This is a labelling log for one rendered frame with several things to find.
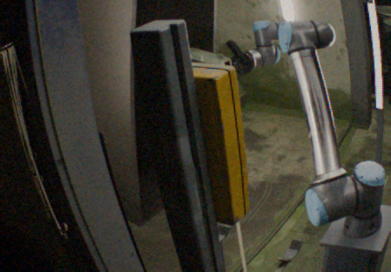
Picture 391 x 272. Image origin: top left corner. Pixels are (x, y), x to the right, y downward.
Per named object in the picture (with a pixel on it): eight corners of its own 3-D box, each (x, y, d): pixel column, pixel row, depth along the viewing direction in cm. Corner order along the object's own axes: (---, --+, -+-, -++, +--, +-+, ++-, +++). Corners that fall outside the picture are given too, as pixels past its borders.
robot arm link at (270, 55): (268, 42, 229) (271, 61, 232) (248, 46, 223) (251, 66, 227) (279, 44, 221) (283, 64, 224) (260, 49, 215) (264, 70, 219)
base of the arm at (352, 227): (386, 213, 165) (389, 194, 161) (373, 241, 152) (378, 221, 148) (352, 208, 176) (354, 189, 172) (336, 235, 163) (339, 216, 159)
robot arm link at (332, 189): (357, 214, 148) (314, 14, 158) (317, 230, 147) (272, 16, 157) (345, 214, 163) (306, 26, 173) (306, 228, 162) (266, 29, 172)
